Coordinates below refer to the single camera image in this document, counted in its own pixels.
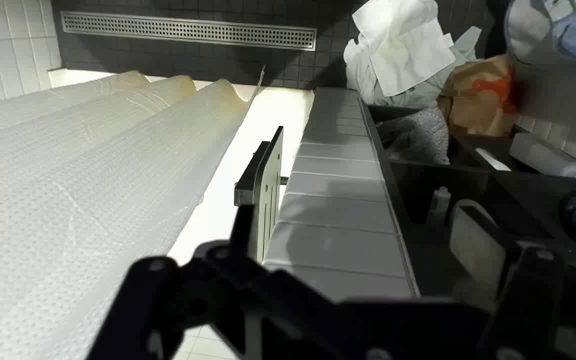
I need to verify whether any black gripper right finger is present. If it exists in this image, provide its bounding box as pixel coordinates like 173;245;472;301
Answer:
447;197;564;323

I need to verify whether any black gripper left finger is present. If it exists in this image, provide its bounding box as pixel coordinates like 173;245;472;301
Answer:
231;124;287;263

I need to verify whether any white shower curtain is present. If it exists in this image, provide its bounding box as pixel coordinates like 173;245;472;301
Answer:
0;68;264;360

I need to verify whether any black shelf unit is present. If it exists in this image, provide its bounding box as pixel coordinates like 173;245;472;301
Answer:
367;101;576;281

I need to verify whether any white lotion pump bottle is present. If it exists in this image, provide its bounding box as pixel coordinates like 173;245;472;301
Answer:
509;129;576;179

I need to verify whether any long metal floor drain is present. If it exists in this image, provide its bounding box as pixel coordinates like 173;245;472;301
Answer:
59;8;320;53

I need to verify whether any crumpled white paper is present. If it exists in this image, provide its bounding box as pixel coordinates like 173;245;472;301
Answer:
343;0;484;107

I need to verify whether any green blue patterned towel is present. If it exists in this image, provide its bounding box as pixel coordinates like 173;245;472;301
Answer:
504;0;576;72

